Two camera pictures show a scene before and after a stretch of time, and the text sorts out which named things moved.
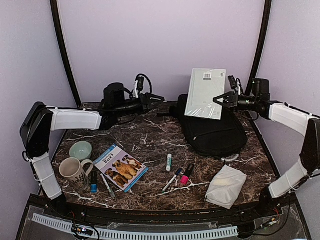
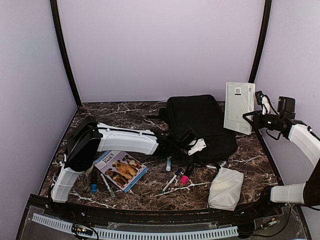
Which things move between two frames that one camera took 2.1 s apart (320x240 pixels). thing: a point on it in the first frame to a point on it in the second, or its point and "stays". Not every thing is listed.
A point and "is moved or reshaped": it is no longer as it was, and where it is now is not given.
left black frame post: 59,31 stays
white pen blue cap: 171,180 stays
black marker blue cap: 94,185 stays
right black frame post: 267,23 stays
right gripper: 232,97 to 257,125
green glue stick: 169,162 stays
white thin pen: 109,188 stays
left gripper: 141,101 to 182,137
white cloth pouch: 225,187 stays
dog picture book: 121,167 stays
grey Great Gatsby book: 205,85 to 239,100
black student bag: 227,137 is moved or reshaped
